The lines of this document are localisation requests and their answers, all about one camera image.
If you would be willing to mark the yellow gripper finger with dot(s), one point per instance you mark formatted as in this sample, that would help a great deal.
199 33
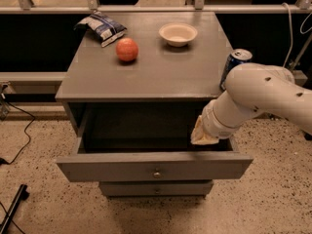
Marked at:
199 137

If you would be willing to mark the grey top drawer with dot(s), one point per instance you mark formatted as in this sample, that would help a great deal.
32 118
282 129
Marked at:
145 142

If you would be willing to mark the grey drawer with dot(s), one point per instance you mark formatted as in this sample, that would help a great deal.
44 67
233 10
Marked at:
145 142
150 188

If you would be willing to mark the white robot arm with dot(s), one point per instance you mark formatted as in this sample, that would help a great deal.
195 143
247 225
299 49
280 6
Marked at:
250 90

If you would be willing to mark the grey bottom drawer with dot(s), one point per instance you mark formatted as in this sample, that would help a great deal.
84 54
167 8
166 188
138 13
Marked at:
150 188

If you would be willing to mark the grey wooden drawer cabinet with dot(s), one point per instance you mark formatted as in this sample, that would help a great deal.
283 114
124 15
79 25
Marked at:
160 74

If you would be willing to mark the blue Pepsi can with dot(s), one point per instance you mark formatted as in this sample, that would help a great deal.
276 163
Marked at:
236 57

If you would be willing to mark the white paper bowl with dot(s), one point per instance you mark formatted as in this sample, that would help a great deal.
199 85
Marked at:
178 34

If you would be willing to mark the orange round fruit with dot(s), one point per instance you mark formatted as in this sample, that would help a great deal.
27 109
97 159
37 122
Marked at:
126 49

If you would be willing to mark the blue white chip bag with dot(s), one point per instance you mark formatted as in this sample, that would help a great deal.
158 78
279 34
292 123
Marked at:
105 28

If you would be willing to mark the black bar on floor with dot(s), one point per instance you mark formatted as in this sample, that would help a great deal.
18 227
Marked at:
8 219

